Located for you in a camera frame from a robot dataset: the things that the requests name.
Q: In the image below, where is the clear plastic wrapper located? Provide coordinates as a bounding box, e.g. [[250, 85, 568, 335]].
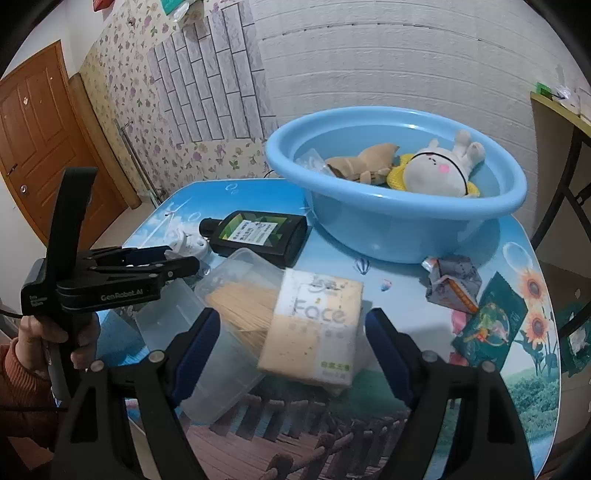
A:
[[295, 148, 340, 178]]

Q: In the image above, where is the wooden side table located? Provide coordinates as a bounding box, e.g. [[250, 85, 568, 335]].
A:
[[530, 90, 591, 259]]

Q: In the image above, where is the brown wooden door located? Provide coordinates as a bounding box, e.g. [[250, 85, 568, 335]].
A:
[[0, 41, 127, 241]]

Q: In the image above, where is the person's left hand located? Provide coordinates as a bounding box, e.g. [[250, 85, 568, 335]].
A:
[[16, 314, 101, 370]]

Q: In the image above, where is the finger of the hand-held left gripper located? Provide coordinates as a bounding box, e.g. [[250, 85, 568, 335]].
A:
[[88, 256, 200, 289], [85, 246, 174, 269]]

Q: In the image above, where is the dark bottle with green label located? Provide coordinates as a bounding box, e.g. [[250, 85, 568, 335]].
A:
[[199, 210, 309, 269]]

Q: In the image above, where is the small white plastic item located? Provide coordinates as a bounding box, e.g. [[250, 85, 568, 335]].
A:
[[168, 231, 211, 259]]

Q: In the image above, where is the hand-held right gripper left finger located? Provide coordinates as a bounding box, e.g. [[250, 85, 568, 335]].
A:
[[51, 307, 222, 480]]

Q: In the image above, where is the white rabbit plush toy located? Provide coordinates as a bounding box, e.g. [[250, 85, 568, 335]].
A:
[[387, 130, 486, 199]]

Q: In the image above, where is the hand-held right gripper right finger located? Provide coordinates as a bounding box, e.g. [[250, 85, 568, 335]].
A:
[[365, 307, 536, 480]]

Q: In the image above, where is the green trash bin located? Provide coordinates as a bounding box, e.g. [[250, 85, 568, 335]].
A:
[[551, 300, 587, 377]]

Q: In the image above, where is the blue plastic basin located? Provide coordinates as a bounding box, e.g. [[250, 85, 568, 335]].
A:
[[265, 106, 527, 265]]

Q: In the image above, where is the brown plush toy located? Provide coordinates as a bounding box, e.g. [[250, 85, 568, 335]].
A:
[[323, 142, 400, 185]]

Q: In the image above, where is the green snack packet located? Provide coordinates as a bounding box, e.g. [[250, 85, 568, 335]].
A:
[[451, 271, 528, 367]]

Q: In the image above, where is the crumpled silver wrapper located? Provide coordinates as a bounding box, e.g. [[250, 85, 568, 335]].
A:
[[421, 255, 483, 315]]

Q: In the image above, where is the beige tissue pack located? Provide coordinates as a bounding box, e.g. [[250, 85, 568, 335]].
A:
[[256, 268, 365, 398]]

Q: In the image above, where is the clear plastic toothpick box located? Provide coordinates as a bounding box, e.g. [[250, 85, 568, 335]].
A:
[[134, 248, 284, 423]]

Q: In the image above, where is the metal rail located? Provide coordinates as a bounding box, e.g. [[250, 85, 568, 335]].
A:
[[113, 119, 160, 204]]

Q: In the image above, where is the white plastic bag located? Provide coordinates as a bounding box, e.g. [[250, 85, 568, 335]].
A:
[[551, 85, 578, 109]]

